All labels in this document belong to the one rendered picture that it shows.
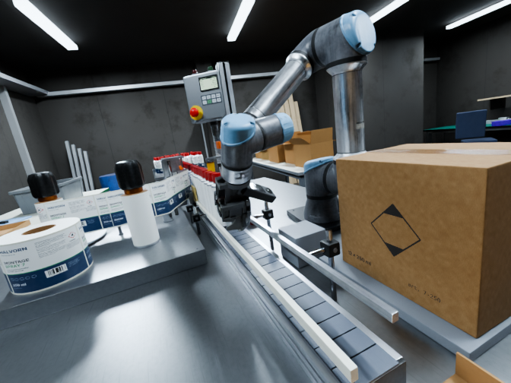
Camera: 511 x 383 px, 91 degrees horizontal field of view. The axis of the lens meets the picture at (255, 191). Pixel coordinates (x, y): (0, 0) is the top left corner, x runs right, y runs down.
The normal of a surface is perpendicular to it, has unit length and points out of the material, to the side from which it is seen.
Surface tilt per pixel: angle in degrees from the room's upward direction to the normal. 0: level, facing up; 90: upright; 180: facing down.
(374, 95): 90
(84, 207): 90
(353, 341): 0
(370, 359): 0
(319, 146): 90
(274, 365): 0
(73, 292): 90
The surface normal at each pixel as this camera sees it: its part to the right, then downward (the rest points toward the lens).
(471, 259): -0.91, 0.22
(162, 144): 0.27, 0.18
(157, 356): -0.15, -0.96
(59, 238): 0.88, -0.02
